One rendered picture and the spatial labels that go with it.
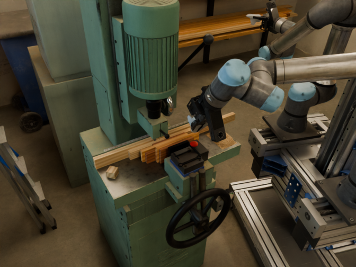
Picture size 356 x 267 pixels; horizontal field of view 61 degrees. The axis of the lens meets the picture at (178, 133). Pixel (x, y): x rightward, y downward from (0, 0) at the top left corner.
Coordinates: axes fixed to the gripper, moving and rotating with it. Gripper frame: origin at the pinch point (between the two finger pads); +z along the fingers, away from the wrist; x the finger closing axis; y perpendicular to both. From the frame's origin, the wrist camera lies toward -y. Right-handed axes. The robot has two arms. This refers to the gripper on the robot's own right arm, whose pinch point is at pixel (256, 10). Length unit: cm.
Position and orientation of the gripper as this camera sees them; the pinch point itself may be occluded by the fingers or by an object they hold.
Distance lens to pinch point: 196.4
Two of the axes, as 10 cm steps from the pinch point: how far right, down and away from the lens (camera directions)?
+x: 8.8, -3.8, 3.0
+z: -4.7, -5.5, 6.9
